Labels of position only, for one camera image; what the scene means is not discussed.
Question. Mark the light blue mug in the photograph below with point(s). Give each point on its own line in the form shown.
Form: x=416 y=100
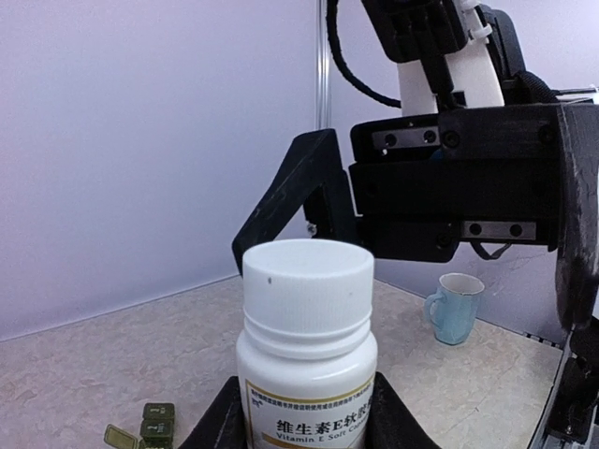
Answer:
x=452 y=309

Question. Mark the green pill organizer box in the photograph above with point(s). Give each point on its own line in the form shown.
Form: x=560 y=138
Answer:
x=156 y=429

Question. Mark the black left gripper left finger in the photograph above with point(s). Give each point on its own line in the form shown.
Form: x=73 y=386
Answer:
x=222 y=425

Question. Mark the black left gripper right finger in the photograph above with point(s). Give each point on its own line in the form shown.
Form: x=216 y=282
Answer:
x=390 y=424

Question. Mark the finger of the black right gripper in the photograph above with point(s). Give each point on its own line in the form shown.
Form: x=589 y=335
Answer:
x=576 y=278
x=311 y=178

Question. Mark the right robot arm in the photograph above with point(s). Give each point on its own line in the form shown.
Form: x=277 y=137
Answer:
x=420 y=186

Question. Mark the right aluminium corner post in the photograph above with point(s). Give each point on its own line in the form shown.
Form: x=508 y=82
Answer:
x=322 y=69

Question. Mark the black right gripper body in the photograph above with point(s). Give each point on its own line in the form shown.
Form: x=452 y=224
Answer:
x=425 y=184

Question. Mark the white pill bottle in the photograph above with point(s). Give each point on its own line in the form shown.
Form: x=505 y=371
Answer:
x=306 y=355

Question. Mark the aluminium front rail frame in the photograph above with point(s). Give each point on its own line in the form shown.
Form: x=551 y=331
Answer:
x=570 y=416

